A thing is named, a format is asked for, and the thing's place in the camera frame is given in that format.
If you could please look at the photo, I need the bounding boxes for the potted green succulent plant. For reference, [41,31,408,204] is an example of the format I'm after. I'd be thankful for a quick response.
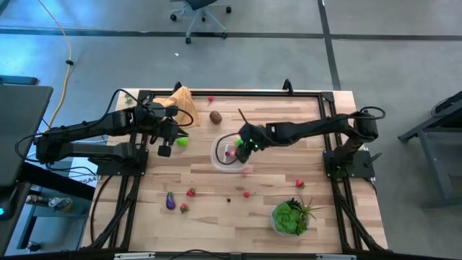
[269,196,326,238]

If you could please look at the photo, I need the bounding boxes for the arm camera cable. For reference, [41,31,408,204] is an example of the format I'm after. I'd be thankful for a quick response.
[215,108,253,166]
[97,88,195,127]

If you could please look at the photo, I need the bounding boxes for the black side table frame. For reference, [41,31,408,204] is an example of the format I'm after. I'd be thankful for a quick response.
[398,90,462,210]

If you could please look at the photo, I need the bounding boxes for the black side desk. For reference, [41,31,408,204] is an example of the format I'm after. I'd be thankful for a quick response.
[0,84,54,189]

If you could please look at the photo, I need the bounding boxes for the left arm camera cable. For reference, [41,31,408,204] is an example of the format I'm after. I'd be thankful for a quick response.
[97,88,195,127]

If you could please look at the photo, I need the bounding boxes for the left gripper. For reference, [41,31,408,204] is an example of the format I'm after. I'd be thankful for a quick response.
[149,102,190,144]

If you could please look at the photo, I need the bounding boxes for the yellow cloth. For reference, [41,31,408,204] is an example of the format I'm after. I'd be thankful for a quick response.
[153,85,201,128]

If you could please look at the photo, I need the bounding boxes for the thin black cable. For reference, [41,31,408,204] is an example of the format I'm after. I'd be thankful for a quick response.
[168,248,227,260]

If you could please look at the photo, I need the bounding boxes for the white paper sheet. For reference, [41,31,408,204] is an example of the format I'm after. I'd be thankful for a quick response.
[67,162,103,189]

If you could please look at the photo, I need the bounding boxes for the yellow floor cable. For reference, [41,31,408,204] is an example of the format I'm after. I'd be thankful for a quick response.
[37,0,73,131]

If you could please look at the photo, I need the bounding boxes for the black device with indicator light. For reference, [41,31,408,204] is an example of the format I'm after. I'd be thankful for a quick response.
[0,182,32,256]

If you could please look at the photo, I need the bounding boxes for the silver metal bracket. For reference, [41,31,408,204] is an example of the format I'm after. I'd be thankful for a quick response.
[315,253,357,260]
[113,251,157,260]

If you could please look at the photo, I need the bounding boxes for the black desk beam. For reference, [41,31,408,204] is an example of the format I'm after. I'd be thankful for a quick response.
[16,162,97,202]

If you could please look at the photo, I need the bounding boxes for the clear plastic tupperware container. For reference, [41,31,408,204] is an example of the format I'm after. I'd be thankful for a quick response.
[210,132,253,173]

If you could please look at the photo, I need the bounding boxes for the dark grey bar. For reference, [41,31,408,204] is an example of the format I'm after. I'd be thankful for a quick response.
[0,74,39,87]

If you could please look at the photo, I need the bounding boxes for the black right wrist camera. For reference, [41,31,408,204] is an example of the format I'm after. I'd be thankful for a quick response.
[235,146,250,165]

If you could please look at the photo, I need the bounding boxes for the grey metal cart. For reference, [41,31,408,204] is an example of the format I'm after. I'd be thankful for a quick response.
[16,160,93,250]

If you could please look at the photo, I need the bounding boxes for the dark brown cable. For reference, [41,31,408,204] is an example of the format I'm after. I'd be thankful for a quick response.
[89,174,113,243]

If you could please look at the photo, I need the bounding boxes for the black aluminium table frame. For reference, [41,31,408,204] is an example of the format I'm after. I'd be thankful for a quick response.
[81,78,389,254]

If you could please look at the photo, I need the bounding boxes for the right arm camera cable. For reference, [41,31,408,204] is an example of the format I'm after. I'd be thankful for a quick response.
[215,108,253,166]

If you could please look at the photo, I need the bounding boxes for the grey office chair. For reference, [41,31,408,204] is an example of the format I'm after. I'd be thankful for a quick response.
[169,0,232,45]

